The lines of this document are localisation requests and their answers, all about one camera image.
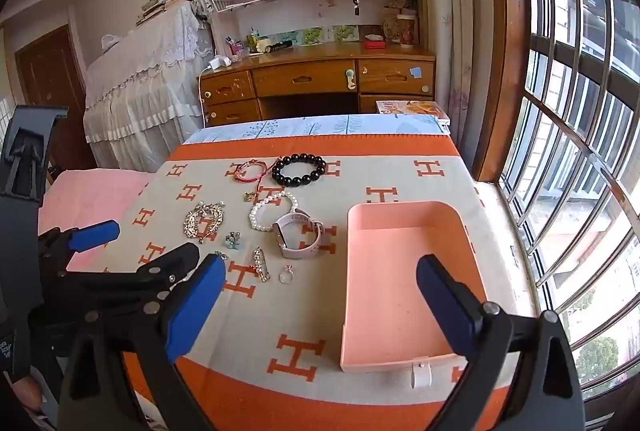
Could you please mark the person's left hand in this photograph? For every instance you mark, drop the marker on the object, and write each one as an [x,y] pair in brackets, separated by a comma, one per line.
[25,393]

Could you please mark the pink plastic tray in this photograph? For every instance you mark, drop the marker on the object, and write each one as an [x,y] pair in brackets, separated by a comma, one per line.
[395,291]

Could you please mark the lace cloth covered piano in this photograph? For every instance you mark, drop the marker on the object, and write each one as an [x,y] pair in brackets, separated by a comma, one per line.
[145,86]

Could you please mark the blue white floral sheet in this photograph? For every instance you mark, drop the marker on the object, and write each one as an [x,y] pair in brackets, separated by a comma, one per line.
[300,128]

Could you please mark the wooden desk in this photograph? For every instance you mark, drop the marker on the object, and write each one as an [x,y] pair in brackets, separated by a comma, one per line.
[300,78]

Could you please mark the orange beige printed blanket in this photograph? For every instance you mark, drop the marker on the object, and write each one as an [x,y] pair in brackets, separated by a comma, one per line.
[310,311]

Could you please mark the floral jar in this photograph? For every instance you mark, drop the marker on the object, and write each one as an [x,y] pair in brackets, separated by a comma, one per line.
[406,31]

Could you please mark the colourful magazine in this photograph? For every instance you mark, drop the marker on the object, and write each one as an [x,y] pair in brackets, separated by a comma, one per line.
[415,108]

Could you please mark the pink wrist watch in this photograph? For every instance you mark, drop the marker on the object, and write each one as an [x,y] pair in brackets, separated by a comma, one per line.
[300,251]

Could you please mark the pale floral curtain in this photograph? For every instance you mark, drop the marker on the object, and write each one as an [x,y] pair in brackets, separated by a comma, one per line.
[450,36]

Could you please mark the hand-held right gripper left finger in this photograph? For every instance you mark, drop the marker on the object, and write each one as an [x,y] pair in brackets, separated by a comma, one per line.
[195,306]

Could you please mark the brown wooden door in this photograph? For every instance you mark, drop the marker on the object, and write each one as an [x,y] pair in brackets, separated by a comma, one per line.
[50,76]

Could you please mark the red box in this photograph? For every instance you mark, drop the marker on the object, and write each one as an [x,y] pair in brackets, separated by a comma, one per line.
[375,44]

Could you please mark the metal window grille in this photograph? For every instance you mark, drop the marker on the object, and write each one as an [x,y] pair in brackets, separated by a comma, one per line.
[575,111]

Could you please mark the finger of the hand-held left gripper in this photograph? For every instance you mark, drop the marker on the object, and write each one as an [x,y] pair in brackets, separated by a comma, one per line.
[165,263]
[95,233]

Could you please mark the wooden window frame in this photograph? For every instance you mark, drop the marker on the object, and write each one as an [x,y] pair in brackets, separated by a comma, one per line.
[505,61]

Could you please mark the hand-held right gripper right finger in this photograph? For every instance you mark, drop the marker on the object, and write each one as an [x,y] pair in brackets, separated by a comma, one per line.
[445,306]

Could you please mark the pink bed sheet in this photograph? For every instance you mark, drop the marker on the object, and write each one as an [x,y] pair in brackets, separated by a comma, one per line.
[90,196]

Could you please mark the white charger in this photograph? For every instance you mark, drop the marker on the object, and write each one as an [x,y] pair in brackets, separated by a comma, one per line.
[220,62]

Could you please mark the small gold charm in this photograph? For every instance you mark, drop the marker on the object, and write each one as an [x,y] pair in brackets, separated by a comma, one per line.
[249,196]

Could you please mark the hanging keys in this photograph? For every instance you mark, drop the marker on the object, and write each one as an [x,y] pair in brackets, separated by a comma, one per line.
[356,6]

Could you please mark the stack of books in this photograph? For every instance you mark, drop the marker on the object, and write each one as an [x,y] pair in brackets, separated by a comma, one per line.
[160,6]

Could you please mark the rhinestone hair clip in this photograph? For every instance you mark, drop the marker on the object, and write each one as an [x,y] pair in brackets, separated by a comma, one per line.
[260,263]

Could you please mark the black flashlight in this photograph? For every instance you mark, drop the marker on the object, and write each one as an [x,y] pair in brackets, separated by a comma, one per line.
[281,45]

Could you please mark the blue flower earrings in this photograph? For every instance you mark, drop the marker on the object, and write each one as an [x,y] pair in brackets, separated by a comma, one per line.
[232,239]

